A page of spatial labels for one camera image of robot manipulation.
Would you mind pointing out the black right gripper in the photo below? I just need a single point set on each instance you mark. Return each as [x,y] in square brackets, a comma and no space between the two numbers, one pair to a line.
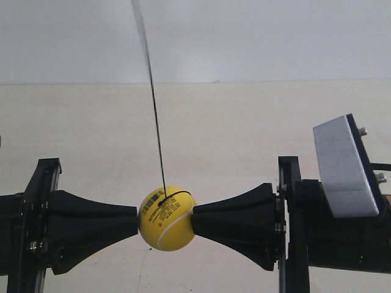
[315,238]

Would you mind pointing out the yellow tennis ball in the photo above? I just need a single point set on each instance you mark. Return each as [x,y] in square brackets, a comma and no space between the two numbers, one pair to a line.
[164,218]

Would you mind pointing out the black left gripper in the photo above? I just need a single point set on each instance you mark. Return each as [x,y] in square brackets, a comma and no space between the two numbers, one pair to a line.
[77,229]

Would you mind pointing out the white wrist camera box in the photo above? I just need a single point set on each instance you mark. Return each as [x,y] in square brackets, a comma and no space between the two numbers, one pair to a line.
[347,177]

